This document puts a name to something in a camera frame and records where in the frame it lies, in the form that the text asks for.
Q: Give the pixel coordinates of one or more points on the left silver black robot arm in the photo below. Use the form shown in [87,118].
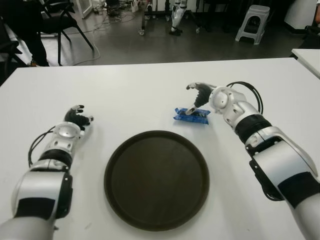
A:
[42,185]

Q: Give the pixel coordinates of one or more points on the white humanoid robot leg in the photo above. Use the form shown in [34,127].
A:
[176,17]

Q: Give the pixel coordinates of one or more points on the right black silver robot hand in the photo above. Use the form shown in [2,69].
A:
[203,96]

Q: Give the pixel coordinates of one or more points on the round dark brown tray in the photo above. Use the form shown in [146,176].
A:
[157,180]

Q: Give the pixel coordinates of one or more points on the blue Oreo cookie package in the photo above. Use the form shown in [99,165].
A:
[197,117]

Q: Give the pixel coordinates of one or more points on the white paper bag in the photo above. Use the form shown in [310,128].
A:
[135,6]

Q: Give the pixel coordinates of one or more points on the white framed panel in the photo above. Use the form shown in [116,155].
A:
[86,8]

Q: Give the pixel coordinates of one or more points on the black metal chair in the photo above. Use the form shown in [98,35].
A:
[62,22]

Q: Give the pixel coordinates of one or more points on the black wheeled metal frame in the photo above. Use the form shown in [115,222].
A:
[143,21]

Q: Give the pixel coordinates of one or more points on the white side table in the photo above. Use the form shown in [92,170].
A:
[308,58]

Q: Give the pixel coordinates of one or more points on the grey plastic stool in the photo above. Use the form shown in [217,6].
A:
[252,23]

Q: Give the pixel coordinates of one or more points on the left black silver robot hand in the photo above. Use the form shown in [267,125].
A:
[75,116]

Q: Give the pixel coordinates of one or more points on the black office chair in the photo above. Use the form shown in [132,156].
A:
[312,36]

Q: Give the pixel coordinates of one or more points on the right silver black robot arm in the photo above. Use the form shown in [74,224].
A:
[275,160]

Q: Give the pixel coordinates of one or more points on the standing person in black trousers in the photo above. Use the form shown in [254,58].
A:
[37,37]

